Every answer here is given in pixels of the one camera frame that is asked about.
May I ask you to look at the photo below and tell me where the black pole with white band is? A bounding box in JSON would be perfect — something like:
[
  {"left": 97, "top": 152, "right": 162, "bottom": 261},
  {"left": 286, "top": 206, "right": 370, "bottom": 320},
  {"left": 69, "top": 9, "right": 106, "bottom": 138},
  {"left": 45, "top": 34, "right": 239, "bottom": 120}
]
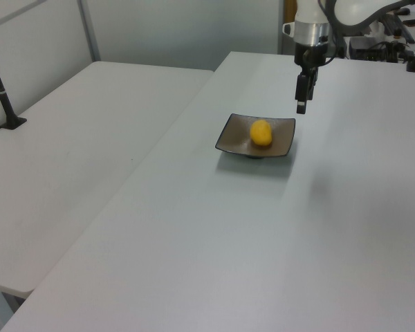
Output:
[{"left": 0, "top": 35, "right": 28, "bottom": 131}]

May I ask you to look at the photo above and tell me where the square brown ceramic plate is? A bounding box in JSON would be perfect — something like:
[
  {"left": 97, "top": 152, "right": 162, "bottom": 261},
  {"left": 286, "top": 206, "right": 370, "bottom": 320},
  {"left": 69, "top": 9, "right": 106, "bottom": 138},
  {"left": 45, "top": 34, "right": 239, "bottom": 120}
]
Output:
[{"left": 214, "top": 113, "right": 297, "bottom": 160}]

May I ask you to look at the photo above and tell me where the black electronic equipment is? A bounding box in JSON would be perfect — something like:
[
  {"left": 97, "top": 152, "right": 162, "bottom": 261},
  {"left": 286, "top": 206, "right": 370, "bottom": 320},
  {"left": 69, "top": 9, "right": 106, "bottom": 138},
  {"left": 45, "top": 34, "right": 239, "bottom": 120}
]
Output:
[{"left": 348, "top": 35, "right": 407, "bottom": 64}]

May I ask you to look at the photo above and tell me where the dark robot cable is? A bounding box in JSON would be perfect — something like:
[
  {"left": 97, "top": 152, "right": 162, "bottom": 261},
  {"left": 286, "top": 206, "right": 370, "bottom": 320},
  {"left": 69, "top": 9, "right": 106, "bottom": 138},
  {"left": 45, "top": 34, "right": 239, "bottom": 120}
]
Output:
[{"left": 317, "top": 0, "right": 347, "bottom": 67}]

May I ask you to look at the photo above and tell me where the beige wooden board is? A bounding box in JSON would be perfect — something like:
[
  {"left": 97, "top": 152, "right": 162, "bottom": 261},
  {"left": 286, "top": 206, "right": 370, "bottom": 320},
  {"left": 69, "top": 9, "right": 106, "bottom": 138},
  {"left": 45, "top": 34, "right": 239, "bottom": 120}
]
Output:
[{"left": 282, "top": 0, "right": 299, "bottom": 55}]

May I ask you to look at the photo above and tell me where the yellow potato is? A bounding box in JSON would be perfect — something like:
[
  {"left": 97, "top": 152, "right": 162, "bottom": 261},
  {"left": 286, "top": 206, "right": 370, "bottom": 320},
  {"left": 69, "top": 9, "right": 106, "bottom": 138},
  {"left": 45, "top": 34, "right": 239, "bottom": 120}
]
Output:
[{"left": 249, "top": 118, "right": 274, "bottom": 148}]

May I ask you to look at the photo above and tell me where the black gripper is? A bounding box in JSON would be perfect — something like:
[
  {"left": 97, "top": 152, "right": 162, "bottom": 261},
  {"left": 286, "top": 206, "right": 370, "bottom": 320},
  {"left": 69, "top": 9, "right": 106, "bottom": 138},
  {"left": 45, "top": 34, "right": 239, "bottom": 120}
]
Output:
[{"left": 294, "top": 41, "right": 330, "bottom": 116}]

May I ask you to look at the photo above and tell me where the grey metal partition post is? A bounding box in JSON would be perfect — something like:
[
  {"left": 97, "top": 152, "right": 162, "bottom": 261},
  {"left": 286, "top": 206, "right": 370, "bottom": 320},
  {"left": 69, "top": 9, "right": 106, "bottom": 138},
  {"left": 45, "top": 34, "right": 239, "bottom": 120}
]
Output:
[{"left": 77, "top": 0, "right": 102, "bottom": 64}]

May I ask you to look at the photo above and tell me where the white adjacent table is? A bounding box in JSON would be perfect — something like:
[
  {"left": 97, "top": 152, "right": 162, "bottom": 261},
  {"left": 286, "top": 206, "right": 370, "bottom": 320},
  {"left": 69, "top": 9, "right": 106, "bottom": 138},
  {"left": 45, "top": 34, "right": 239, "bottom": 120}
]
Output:
[{"left": 0, "top": 61, "right": 216, "bottom": 299}]

